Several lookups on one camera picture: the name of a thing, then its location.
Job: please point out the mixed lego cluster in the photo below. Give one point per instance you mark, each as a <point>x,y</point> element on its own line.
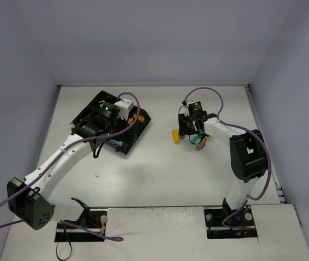
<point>199,140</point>

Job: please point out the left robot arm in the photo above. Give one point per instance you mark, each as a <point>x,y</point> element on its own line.
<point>29,197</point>

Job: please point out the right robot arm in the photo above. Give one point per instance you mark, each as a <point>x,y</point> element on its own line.
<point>247,155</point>

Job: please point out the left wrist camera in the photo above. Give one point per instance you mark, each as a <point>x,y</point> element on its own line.
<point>125,106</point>

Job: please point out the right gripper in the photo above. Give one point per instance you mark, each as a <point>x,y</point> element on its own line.
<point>186,126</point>

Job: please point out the orange rounded lego block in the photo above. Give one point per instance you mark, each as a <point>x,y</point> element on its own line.
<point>141,119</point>

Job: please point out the orange and lime lego stack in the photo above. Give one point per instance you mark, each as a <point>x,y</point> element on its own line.
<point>175,136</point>

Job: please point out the black compartment tray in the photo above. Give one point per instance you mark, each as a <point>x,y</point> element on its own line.
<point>132,127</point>

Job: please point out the purple flower lego block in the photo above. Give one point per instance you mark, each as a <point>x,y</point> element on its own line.
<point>117,143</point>

